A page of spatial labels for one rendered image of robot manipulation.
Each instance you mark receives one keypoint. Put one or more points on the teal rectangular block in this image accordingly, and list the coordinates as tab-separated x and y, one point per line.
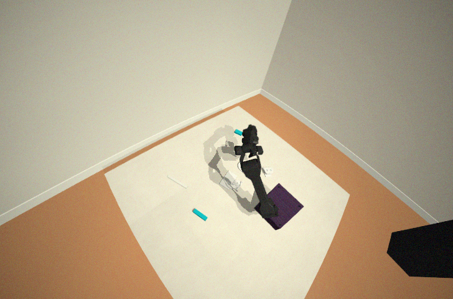
200	214

